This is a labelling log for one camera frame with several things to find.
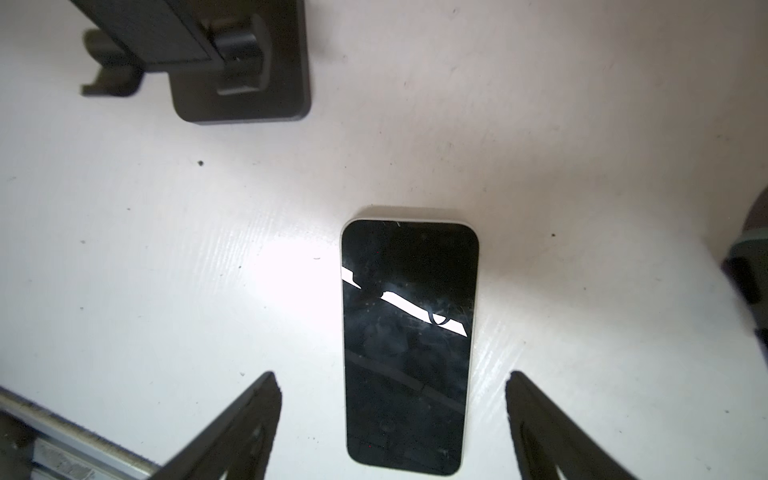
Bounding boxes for front right purple phone stand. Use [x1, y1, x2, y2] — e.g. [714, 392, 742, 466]
[743, 187, 768, 232]

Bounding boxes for black square phone stand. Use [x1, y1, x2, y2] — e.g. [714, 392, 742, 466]
[75, 0, 312, 124]

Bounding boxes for silver-edged black phone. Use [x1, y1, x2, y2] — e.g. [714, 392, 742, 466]
[341, 219, 479, 476]

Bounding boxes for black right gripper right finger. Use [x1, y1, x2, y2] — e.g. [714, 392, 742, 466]
[506, 371, 634, 480]

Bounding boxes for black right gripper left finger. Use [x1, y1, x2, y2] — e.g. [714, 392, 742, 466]
[152, 372, 282, 479]

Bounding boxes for green-cased phone front right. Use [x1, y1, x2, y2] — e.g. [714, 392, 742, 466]
[723, 227, 767, 360]

